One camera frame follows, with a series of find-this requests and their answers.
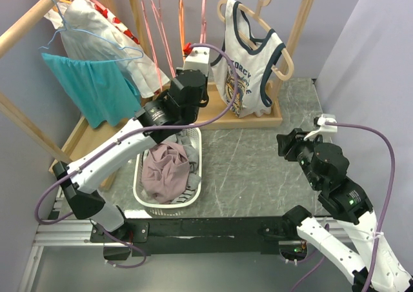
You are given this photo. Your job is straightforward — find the blue wire hanger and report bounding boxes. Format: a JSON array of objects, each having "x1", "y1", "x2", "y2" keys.
[{"x1": 38, "y1": 0, "x2": 144, "y2": 62}]

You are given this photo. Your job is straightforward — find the wooden clothes rack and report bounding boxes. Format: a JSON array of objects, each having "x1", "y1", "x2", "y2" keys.
[
  {"x1": 0, "y1": 0, "x2": 152, "y2": 190},
  {"x1": 125, "y1": 0, "x2": 322, "y2": 130}
]

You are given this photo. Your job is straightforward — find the beige wooden hanger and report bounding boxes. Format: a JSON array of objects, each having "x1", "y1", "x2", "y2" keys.
[{"x1": 216, "y1": 0, "x2": 296, "y2": 82}]

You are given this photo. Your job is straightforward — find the wooden left clothes rack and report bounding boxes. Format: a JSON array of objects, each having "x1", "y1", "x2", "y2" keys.
[{"x1": 0, "y1": 0, "x2": 152, "y2": 190}]

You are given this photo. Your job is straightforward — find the teal garment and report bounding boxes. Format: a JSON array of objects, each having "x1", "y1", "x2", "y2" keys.
[{"x1": 41, "y1": 53, "x2": 141, "y2": 129}]

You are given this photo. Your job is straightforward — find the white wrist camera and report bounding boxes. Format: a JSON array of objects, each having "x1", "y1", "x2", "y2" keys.
[
  {"x1": 183, "y1": 43, "x2": 210, "y2": 77},
  {"x1": 304, "y1": 113, "x2": 337, "y2": 141}
]

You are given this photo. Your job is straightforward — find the orange plastic hanger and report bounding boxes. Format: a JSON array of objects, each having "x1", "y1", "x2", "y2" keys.
[{"x1": 178, "y1": 0, "x2": 185, "y2": 51}]

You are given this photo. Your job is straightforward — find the white red patterned garment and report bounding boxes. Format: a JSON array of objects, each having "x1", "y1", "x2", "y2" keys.
[{"x1": 43, "y1": 0, "x2": 162, "y2": 96}]

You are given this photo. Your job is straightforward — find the thin pink wire hanger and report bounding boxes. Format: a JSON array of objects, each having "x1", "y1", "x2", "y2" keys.
[{"x1": 141, "y1": 0, "x2": 163, "y2": 94}]

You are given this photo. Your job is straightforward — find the black white striped tank top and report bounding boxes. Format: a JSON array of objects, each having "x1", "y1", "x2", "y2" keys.
[{"x1": 171, "y1": 189, "x2": 197, "y2": 204}]

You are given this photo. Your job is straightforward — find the thick pink plastic hanger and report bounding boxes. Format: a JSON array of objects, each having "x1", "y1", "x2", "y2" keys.
[{"x1": 199, "y1": 0, "x2": 207, "y2": 43}]

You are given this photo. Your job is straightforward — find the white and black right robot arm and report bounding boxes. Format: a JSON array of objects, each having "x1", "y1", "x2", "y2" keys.
[{"x1": 277, "y1": 128, "x2": 412, "y2": 291}]

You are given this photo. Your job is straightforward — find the white perforated plastic basket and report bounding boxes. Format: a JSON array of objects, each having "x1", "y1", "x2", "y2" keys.
[{"x1": 133, "y1": 128, "x2": 202, "y2": 209}]

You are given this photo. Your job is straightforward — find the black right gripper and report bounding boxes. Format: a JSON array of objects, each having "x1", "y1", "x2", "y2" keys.
[{"x1": 274, "y1": 126, "x2": 322, "y2": 188}]

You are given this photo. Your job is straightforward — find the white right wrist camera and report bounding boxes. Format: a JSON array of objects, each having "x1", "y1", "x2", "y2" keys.
[{"x1": 304, "y1": 113, "x2": 337, "y2": 141}]

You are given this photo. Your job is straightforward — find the white shirt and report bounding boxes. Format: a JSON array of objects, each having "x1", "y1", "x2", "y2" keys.
[{"x1": 59, "y1": 0, "x2": 171, "y2": 98}]

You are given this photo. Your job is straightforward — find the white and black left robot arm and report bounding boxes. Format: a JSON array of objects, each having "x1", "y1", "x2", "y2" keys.
[{"x1": 52, "y1": 70, "x2": 208, "y2": 242}]

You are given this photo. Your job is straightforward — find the mauve tank top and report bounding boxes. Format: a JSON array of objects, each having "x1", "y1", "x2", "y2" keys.
[{"x1": 141, "y1": 142, "x2": 190, "y2": 204}]

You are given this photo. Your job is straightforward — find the wooden back clothes rack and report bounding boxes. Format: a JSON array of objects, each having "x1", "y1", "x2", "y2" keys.
[{"x1": 125, "y1": 0, "x2": 322, "y2": 130}]

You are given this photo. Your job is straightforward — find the white navy trimmed tank top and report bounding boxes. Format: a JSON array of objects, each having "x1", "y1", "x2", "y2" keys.
[{"x1": 210, "y1": 0, "x2": 285, "y2": 118}]

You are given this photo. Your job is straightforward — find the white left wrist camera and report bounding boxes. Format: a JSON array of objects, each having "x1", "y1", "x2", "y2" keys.
[{"x1": 183, "y1": 43, "x2": 210, "y2": 77}]

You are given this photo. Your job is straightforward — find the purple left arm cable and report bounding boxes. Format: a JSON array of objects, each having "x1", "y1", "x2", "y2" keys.
[{"x1": 34, "y1": 43, "x2": 239, "y2": 269}]

